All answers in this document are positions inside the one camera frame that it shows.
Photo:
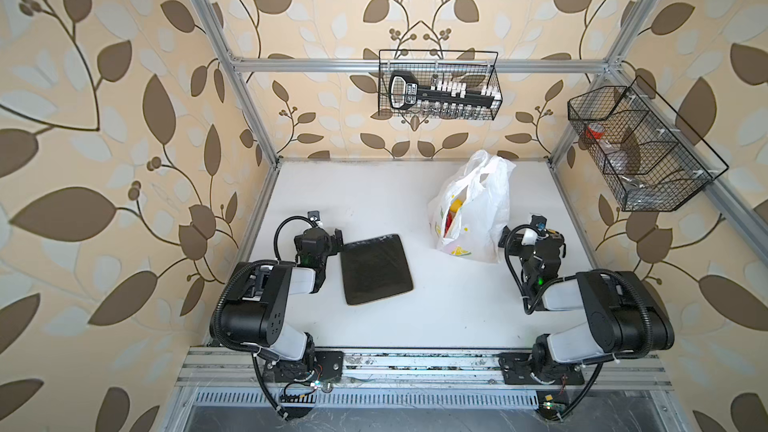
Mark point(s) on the black square tray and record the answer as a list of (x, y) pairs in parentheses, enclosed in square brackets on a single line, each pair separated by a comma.
[(375, 269)]

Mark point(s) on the white plastic bag lemon print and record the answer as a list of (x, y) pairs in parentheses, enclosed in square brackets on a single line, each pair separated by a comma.
[(468, 215)]

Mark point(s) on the black socket tool set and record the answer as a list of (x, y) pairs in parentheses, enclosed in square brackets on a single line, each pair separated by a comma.
[(405, 92)]

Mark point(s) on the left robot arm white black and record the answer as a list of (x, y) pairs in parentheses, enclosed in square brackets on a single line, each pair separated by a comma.
[(251, 313)]

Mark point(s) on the black wire basket back wall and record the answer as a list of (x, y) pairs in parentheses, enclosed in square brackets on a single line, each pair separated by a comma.
[(475, 68)]

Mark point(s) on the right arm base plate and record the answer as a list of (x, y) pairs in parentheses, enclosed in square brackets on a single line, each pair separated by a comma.
[(521, 368)]

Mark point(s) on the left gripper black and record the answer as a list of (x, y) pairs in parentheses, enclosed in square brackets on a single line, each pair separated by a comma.
[(334, 243)]

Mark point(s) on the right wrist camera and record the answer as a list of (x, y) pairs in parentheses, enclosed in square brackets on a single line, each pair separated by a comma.
[(539, 223)]

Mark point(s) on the black wire basket wall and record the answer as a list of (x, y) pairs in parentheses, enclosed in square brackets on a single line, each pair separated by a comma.
[(663, 159), (475, 68)]

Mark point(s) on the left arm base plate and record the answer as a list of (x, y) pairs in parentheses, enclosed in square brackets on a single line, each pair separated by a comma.
[(325, 366)]

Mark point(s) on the red capped clear bottle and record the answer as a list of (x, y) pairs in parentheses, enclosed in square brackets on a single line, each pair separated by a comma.
[(595, 135)]

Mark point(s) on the black wire basket right wall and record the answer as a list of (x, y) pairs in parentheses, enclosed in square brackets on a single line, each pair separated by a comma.
[(663, 159)]

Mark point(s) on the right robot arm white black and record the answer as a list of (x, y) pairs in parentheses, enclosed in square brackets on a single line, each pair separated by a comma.
[(622, 319)]

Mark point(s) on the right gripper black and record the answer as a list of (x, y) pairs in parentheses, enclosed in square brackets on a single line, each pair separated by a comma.
[(516, 240)]

